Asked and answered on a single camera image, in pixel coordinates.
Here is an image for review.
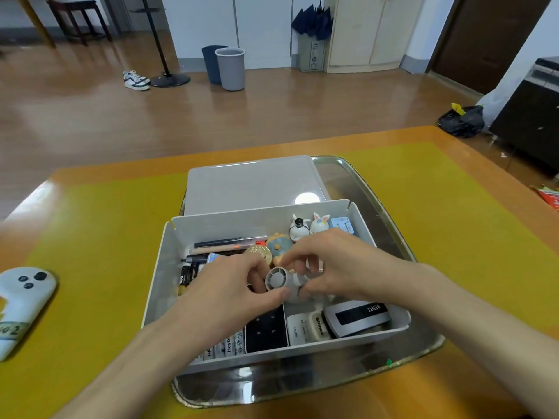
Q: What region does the wooden side table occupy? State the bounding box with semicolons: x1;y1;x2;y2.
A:
17;0;56;48

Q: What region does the dark wooden stool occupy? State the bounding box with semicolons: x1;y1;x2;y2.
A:
45;0;112;47

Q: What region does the white storage box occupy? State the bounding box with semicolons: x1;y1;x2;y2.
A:
141;199;412;376

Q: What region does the white built-in wardrobe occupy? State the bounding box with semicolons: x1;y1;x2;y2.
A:
160;0;328;70

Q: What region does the white figurine black hat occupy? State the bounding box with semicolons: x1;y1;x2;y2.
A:
289;214;311;243

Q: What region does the white mini fan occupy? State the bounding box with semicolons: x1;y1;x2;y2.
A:
265;265;290;298

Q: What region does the bundle of black pens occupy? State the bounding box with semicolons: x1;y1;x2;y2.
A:
181;235;268;265

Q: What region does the red marker pen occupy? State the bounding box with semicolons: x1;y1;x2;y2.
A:
194;242;267;254

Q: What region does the white remote control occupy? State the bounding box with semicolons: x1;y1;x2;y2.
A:
286;310;332;347

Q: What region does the navy folded umbrella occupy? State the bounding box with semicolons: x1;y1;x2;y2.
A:
291;0;334;41

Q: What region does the person's right forearm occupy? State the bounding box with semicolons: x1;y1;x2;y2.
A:
408;264;559;419

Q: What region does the person's left forearm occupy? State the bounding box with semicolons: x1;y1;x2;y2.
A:
52;318;210;419

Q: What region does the black garbage bag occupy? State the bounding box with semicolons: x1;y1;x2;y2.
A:
436;102;486;139

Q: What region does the cream two-door cabinet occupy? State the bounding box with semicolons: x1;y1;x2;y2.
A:
325;0;427;74

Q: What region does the white handheld controller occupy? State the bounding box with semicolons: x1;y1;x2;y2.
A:
0;267;58;363

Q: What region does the black coat stand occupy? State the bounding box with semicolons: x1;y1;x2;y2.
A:
130;0;192;88

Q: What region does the dark brown door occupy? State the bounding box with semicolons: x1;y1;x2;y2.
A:
427;0;553;95

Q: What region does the stainless steel tray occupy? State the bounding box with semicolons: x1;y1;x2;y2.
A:
171;155;446;409

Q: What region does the person's left hand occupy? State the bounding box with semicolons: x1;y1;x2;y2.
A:
172;253;291;345

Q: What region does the white box lid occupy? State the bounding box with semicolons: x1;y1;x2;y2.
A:
184;154;331;218

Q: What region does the dark blue trash bin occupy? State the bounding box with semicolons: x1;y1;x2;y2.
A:
201;45;229;86

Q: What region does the pile of small batteries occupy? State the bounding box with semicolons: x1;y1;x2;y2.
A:
176;264;245;362

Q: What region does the gray trash bin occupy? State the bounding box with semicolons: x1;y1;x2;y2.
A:
214;47;246;92

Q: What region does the black WiFi device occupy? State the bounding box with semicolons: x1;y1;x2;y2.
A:
244;303;290;354

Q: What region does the person's right hand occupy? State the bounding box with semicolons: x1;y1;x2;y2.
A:
279;229;427;306

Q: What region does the red cylindrical can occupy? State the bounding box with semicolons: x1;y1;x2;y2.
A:
243;242;274;267

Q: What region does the light blue small box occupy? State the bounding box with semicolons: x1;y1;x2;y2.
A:
330;216;355;236

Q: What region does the black low cabinet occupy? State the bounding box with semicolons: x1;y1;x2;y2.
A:
488;56;559;173

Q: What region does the gray metal safe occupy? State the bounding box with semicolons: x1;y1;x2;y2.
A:
298;34;327;73

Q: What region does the yellow table mat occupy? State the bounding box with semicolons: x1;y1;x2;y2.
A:
0;142;559;419

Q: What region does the white bunny figurine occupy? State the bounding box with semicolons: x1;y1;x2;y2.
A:
309;212;331;235

